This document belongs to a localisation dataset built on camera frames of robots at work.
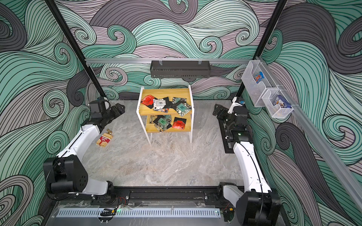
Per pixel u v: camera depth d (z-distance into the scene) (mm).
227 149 906
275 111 680
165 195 741
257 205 368
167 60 946
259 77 832
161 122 853
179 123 858
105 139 942
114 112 764
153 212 698
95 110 643
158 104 721
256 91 837
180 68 1061
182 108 708
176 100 756
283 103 640
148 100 744
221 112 669
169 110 711
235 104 658
